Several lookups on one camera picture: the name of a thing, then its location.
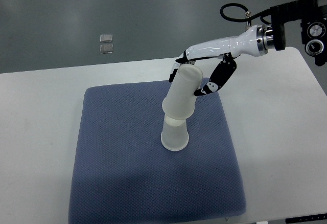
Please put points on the blue fabric mat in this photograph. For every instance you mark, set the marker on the blue fabric mat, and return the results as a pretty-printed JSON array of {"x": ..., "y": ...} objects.
[{"x": 123, "y": 174}]

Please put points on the white paper cup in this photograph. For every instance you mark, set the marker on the white paper cup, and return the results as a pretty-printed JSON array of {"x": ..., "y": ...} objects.
[
  {"x": 174, "y": 135},
  {"x": 179, "y": 104}
]

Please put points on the black bar under table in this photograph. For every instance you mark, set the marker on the black bar under table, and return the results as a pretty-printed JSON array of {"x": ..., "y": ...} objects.
[{"x": 308, "y": 218}]

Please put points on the white paper cup on mat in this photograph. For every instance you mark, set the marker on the white paper cup on mat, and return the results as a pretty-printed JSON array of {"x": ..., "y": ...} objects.
[{"x": 174, "y": 135}]

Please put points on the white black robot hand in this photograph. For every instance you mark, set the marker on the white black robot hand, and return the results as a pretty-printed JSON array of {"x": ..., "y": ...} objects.
[{"x": 227, "y": 49}]

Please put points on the upper metal floor plate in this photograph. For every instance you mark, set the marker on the upper metal floor plate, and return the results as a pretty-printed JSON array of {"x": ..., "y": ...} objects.
[{"x": 106, "y": 38}]

